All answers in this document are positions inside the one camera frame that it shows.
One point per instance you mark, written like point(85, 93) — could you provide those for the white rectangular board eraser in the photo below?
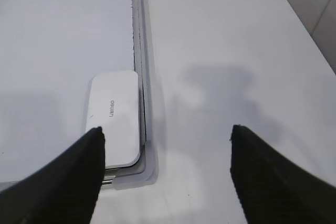
point(114, 106)

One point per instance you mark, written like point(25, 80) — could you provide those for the white framed whiteboard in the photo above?
point(52, 52)

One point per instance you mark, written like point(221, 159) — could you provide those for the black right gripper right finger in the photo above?
point(273, 189)

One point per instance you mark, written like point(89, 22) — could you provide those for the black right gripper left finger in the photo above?
point(64, 191)

